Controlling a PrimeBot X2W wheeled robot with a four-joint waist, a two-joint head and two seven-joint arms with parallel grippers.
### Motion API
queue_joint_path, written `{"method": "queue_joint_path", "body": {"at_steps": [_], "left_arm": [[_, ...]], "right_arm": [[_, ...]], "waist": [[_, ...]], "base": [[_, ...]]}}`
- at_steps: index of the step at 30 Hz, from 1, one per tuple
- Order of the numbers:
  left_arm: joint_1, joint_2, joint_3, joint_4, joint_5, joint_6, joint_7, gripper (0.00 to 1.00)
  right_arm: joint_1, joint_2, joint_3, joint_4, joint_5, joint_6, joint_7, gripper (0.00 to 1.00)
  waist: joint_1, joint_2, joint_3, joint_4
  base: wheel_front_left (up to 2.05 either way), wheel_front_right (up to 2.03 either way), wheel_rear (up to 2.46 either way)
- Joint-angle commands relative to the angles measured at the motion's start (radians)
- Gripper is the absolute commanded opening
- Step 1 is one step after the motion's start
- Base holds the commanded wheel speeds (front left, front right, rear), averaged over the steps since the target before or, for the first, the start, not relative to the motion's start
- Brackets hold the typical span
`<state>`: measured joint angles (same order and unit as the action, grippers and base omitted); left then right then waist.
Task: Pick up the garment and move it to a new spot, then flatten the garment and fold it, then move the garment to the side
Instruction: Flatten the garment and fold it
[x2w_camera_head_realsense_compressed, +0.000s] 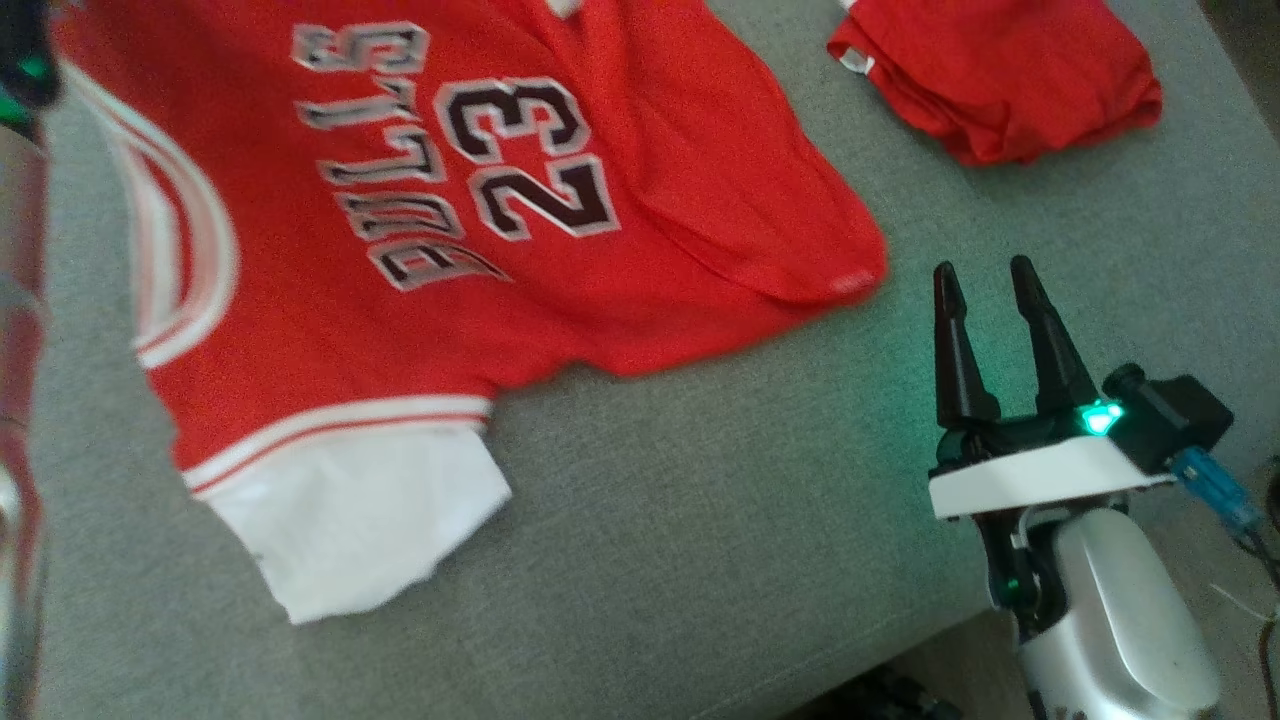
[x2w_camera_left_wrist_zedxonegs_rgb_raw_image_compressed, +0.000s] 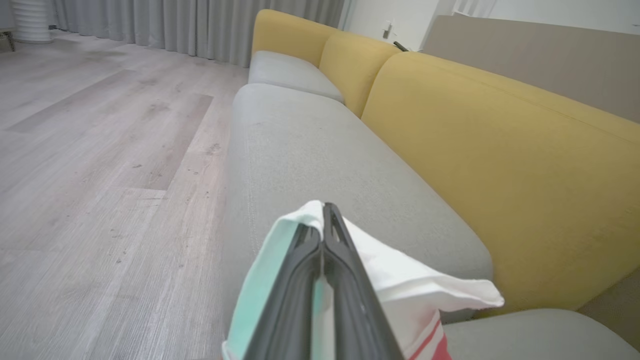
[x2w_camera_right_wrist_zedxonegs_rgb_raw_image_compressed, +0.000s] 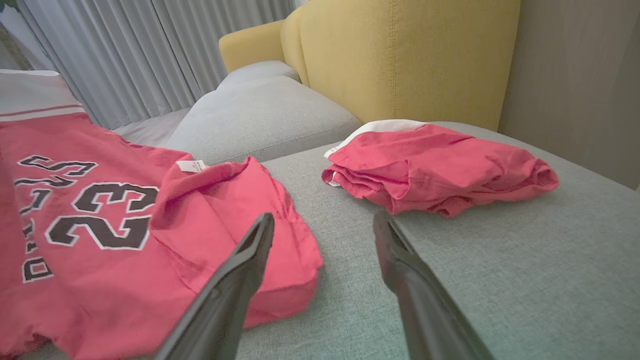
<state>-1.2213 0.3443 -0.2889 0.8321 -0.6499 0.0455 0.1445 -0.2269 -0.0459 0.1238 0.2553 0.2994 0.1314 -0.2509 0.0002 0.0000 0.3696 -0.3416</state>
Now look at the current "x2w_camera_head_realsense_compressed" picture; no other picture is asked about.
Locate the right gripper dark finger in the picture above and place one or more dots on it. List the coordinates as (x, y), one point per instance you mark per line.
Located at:
(960, 360)
(1058, 350)

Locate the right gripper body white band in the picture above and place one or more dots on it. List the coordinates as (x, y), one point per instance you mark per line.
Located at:
(1040, 480)

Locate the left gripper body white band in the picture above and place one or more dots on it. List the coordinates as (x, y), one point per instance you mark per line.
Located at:
(25, 50)

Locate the red shorts with white stripe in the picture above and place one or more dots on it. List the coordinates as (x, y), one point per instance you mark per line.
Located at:
(1020, 80)

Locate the red basketball jersey number 23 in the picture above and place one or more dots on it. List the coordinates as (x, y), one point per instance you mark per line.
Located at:
(650, 200)

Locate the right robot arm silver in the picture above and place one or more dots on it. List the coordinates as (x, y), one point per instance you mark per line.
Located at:
(1120, 630)

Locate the grey sofa seat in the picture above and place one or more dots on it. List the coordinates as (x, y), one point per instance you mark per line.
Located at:
(700, 500)

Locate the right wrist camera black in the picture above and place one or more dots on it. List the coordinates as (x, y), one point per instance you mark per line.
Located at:
(1170, 415)

